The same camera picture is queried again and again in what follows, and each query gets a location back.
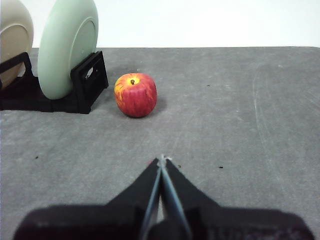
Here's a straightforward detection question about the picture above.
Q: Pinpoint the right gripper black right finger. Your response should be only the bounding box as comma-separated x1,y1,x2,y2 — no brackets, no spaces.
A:
161,158,316,240

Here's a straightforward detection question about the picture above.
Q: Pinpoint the red yellow apple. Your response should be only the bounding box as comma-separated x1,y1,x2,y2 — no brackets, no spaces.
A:
114,72,158,118

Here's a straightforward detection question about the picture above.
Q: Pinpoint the cream yellow plate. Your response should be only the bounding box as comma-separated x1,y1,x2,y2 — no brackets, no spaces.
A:
0,0,35,90

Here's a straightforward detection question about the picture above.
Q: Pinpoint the pale green plate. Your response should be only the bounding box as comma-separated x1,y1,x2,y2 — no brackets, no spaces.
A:
37,0,99,100

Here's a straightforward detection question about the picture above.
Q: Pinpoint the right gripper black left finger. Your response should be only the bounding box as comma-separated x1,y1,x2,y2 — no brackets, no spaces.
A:
12,157,163,240

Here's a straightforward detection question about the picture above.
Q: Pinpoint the black plate rack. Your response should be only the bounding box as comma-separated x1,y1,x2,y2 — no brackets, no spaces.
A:
0,51,110,115

